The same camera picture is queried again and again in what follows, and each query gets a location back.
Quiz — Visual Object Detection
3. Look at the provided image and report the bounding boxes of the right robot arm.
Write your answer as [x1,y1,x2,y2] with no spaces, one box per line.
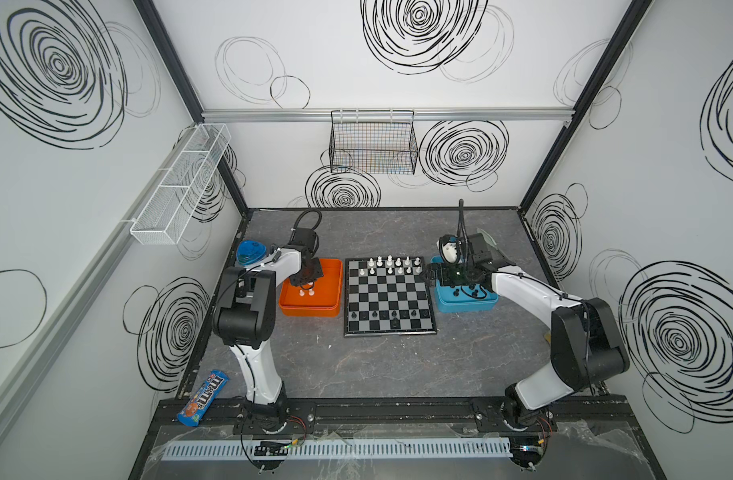
[432,233,631,431]

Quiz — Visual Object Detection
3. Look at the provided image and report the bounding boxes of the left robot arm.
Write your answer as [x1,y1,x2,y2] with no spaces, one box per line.
[212,227,324,418]

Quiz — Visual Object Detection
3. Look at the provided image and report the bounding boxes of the chess board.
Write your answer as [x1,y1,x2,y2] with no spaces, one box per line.
[342,257,438,337]

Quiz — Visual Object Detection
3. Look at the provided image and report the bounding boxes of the blue tray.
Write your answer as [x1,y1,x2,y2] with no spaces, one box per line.
[431,256,500,313]

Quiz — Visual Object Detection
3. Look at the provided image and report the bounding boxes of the orange tray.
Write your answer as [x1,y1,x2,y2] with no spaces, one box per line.
[278,259,344,317]

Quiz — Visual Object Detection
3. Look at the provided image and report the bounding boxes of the blue lidded cup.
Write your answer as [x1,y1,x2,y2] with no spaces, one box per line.
[236,240,268,267]

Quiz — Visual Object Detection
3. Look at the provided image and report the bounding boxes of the candy packet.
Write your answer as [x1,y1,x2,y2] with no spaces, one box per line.
[176,370,230,427]

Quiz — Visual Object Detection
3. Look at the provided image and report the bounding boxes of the black wire basket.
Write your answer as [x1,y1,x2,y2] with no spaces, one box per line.
[328,109,420,175]

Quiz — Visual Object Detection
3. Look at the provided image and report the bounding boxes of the white wire shelf basket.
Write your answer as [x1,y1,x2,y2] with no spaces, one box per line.
[130,123,232,246]

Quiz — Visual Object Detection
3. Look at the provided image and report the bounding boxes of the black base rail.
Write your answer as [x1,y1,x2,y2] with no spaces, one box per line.
[155,395,635,428]

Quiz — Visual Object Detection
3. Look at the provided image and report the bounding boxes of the white cable duct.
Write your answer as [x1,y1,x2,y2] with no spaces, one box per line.
[162,438,513,461]

